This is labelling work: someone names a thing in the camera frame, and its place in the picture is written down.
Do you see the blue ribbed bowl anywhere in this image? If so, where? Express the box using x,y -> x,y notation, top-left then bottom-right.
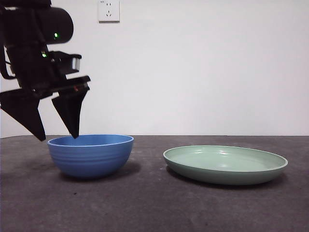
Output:
46,134 -> 135,180

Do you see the green round plate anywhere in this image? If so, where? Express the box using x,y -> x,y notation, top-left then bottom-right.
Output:
163,145 -> 289,186

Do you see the black cable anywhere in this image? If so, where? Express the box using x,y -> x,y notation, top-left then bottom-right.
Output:
0,45 -> 17,80

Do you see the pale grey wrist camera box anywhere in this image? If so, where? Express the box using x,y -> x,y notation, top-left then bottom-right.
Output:
48,50 -> 82,74

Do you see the white wall socket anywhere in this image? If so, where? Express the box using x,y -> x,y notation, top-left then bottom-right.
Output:
98,0 -> 121,24

